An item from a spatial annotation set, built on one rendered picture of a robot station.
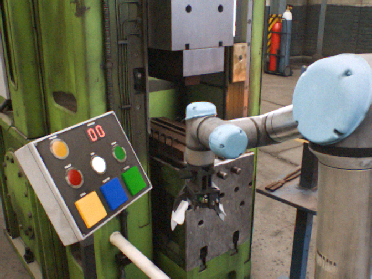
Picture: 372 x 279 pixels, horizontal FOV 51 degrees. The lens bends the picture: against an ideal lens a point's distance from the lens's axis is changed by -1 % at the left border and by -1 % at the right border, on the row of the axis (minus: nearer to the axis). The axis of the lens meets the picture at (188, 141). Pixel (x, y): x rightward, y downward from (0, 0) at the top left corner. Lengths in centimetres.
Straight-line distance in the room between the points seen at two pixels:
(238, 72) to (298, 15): 909
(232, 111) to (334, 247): 130
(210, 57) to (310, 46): 949
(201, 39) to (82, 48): 42
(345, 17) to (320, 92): 980
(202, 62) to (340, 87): 101
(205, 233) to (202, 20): 85
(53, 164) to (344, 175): 73
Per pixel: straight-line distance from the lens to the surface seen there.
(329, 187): 60
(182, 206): 107
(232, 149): 87
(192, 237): 165
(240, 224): 183
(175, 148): 157
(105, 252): 169
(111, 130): 124
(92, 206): 109
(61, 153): 109
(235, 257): 192
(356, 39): 1017
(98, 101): 144
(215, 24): 152
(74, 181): 108
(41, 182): 107
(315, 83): 56
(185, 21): 143
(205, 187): 102
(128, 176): 121
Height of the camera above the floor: 153
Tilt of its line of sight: 20 degrees down
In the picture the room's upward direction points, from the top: straight up
